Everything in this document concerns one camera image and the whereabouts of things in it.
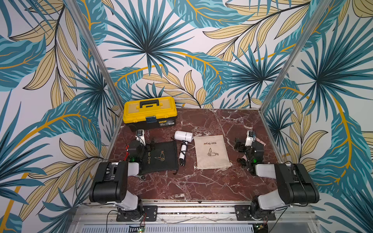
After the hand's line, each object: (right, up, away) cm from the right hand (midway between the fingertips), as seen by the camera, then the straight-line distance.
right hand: (244, 138), depth 92 cm
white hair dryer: (-38, 0, +4) cm, 38 cm away
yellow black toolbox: (-63, +15, +1) cm, 65 cm away
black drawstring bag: (-55, -12, 0) cm, 56 cm away
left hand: (-63, 0, 0) cm, 63 cm away
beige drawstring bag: (-21, -10, +3) cm, 23 cm away
